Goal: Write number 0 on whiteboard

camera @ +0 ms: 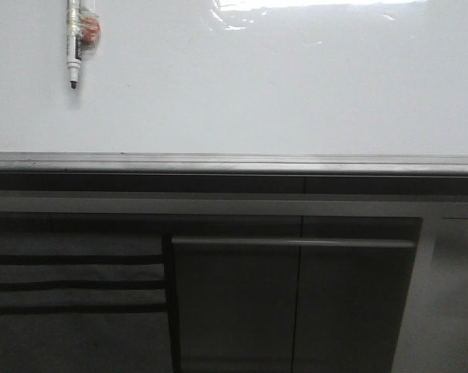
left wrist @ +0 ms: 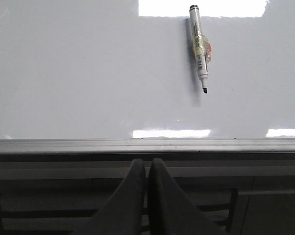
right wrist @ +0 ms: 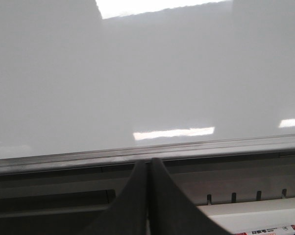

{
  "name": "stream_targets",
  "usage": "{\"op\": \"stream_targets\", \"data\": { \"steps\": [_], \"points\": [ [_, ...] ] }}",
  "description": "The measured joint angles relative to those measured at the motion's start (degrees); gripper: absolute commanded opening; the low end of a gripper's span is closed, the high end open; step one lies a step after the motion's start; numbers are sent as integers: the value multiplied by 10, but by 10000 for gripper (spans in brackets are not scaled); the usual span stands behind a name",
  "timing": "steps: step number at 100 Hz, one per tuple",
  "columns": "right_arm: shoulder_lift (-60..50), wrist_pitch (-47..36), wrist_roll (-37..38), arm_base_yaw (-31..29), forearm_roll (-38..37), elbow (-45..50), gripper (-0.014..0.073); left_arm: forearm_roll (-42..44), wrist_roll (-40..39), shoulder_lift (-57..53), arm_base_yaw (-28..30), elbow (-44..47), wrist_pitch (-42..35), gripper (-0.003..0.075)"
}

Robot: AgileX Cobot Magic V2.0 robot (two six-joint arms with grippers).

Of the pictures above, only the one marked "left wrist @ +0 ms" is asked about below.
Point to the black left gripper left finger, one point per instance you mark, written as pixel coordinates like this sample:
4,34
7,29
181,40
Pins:
122,214

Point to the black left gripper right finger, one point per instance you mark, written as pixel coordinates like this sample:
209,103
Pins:
170,211

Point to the white whiteboard marker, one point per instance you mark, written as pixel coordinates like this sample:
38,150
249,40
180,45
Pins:
201,47

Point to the white whiteboard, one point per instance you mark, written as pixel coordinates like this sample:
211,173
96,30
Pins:
120,75

